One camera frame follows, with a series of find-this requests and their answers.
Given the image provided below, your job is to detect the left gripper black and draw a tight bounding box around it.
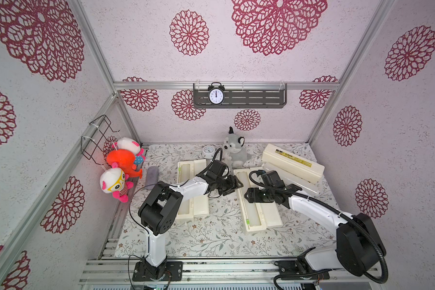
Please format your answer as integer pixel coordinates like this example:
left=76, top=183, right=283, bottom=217
left=216, top=174, right=244, bottom=198

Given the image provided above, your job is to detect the cream wrap dispenser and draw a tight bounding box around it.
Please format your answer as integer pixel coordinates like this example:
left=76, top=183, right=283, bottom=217
left=234, top=167, right=283, bottom=235
left=175, top=159, right=210, bottom=223

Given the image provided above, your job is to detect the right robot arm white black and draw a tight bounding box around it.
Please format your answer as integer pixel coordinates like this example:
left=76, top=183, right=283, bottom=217
left=244, top=170, right=389, bottom=284

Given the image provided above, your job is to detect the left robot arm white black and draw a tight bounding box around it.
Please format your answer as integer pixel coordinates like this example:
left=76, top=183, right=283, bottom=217
left=138, top=148, right=243, bottom=273

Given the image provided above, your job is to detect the floral table mat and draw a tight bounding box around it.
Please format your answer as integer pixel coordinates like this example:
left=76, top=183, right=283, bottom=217
left=114, top=143, right=339, bottom=258

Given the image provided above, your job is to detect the grey husky plush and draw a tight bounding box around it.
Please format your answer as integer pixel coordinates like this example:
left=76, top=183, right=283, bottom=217
left=223, top=127, right=251, bottom=169

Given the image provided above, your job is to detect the small white round clock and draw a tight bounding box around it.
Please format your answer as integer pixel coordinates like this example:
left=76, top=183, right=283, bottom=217
left=202, top=145, right=216, bottom=160

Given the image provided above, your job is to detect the grey cloth roll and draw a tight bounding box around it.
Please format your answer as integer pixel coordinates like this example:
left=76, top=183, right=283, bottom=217
left=145, top=166, right=159, bottom=190

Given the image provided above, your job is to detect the black alarm clock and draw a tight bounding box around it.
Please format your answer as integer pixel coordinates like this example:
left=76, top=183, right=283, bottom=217
left=208, top=82, right=225, bottom=105

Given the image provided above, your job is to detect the white pink plush upper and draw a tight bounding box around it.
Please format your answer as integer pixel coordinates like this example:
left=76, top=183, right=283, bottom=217
left=112, top=137, right=145, bottom=157

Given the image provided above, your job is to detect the red plush toy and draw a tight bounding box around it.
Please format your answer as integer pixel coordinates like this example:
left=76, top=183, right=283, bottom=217
left=106, top=149, right=143, bottom=178

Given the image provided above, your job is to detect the white plush with glasses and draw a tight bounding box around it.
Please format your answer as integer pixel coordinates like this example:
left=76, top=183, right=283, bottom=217
left=100, top=167, right=134, bottom=203

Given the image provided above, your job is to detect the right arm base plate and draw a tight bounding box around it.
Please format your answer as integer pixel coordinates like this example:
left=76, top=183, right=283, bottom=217
left=274, top=247, right=332, bottom=280

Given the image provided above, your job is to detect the grey wall shelf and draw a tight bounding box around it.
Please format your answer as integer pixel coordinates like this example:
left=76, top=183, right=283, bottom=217
left=192, top=82, right=287, bottom=109

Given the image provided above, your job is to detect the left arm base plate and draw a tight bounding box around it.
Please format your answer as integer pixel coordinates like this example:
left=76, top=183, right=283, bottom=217
left=132, top=258, right=184, bottom=282

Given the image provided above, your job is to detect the black wire basket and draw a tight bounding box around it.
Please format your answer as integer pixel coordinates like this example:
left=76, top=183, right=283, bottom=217
left=80, top=115, right=119, bottom=166

